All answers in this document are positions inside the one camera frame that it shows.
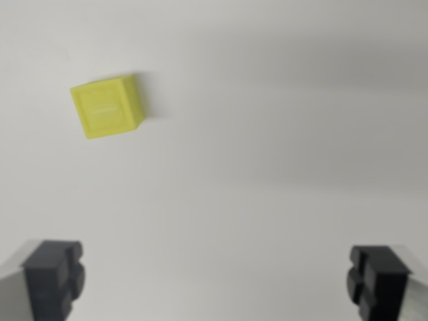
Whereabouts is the gripper right finger with silver black pad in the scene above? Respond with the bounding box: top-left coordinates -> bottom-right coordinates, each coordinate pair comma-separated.
346,244 -> 428,321

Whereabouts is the gripper left finger with silver black pad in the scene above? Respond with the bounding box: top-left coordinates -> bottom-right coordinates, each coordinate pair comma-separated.
0,239 -> 87,321

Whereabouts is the yellow cube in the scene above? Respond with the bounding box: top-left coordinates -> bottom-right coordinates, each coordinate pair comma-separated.
69,72 -> 145,140

